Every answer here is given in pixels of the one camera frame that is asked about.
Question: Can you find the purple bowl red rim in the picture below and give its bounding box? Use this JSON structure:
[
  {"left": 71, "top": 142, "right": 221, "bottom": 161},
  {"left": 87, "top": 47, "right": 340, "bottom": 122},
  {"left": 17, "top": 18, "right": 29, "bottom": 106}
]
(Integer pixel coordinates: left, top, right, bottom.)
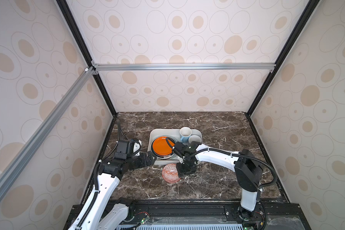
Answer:
[{"left": 162, "top": 163, "right": 181, "bottom": 184}]

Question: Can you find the purple ceramic mug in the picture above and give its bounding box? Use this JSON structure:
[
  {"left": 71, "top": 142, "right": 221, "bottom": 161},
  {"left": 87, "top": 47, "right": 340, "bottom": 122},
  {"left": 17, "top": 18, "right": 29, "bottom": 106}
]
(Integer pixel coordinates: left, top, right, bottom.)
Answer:
[{"left": 188, "top": 135, "right": 202, "bottom": 144}]

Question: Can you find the white plate dark green rim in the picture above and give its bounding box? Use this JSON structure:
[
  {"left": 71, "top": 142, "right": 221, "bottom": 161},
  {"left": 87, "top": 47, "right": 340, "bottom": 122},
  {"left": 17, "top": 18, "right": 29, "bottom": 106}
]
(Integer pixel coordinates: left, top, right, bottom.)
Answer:
[{"left": 150, "top": 137, "right": 179, "bottom": 160}]

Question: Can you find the light blue ceramic mug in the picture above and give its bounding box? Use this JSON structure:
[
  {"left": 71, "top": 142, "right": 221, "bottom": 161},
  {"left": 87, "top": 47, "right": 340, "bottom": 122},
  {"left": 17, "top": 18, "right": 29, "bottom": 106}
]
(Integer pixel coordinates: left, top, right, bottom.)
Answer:
[{"left": 179, "top": 127, "right": 192, "bottom": 143}]

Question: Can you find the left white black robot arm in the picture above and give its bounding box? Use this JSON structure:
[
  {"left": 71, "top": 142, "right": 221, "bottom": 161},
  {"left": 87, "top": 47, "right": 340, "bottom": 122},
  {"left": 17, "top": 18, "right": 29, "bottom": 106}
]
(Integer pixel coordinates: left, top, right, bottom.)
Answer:
[{"left": 69, "top": 124, "right": 156, "bottom": 230}]

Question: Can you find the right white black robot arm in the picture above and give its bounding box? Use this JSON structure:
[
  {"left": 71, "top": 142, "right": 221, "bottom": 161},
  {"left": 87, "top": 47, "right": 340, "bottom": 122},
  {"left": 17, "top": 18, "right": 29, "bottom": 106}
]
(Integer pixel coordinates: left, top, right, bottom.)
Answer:
[{"left": 166, "top": 138, "right": 278, "bottom": 221}]

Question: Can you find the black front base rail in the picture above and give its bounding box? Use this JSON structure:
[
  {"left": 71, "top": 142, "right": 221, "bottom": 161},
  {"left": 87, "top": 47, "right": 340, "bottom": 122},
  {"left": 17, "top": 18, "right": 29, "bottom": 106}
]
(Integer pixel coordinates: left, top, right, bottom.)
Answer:
[{"left": 101, "top": 200, "right": 311, "bottom": 230}]

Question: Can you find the horizontal aluminium frame bar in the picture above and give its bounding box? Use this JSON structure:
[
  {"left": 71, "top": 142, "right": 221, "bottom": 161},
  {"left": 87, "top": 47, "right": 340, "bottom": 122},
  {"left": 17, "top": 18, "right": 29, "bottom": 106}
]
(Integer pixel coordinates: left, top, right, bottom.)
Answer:
[{"left": 86, "top": 63, "right": 276, "bottom": 73}]

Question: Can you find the left slanted aluminium frame bar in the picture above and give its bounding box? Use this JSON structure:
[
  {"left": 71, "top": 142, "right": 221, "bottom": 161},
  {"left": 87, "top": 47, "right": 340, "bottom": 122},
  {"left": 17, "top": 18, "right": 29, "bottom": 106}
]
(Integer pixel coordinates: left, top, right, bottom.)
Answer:
[{"left": 0, "top": 66, "right": 95, "bottom": 202}]

